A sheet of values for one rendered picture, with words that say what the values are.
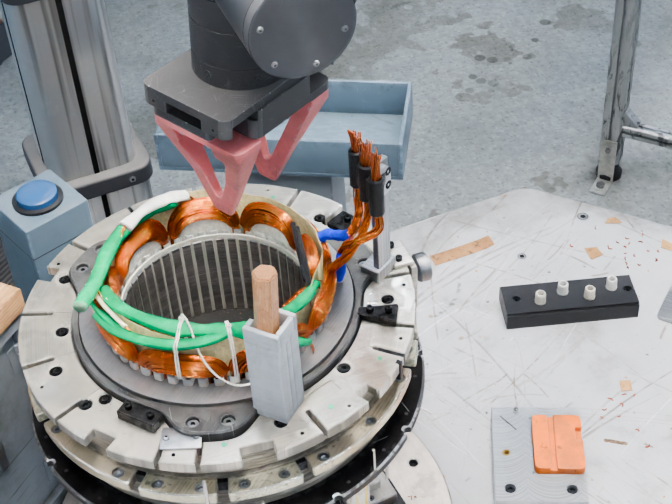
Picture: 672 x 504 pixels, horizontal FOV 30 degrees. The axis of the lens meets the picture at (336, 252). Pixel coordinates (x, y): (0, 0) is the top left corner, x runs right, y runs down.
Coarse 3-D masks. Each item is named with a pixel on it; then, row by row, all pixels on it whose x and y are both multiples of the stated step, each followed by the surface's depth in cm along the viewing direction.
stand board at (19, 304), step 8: (0, 288) 109; (8, 288) 109; (16, 288) 109; (0, 296) 108; (8, 296) 108; (16, 296) 108; (0, 304) 107; (8, 304) 107; (16, 304) 109; (24, 304) 110; (0, 312) 107; (8, 312) 108; (16, 312) 109; (0, 320) 107; (8, 320) 108; (0, 328) 107
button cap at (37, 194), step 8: (24, 184) 123; (32, 184) 123; (40, 184) 123; (48, 184) 123; (16, 192) 122; (24, 192) 122; (32, 192) 122; (40, 192) 122; (48, 192) 122; (56, 192) 122; (16, 200) 122; (24, 200) 121; (32, 200) 121; (40, 200) 121; (48, 200) 121; (24, 208) 121; (32, 208) 121; (40, 208) 121
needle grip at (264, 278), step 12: (252, 276) 84; (264, 276) 84; (276, 276) 84; (264, 288) 84; (276, 288) 85; (264, 300) 85; (276, 300) 85; (264, 312) 85; (276, 312) 86; (264, 324) 86; (276, 324) 87
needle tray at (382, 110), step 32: (352, 96) 131; (384, 96) 130; (160, 128) 125; (320, 128) 130; (352, 128) 130; (384, 128) 130; (160, 160) 126; (288, 160) 124; (320, 160) 124; (320, 192) 128
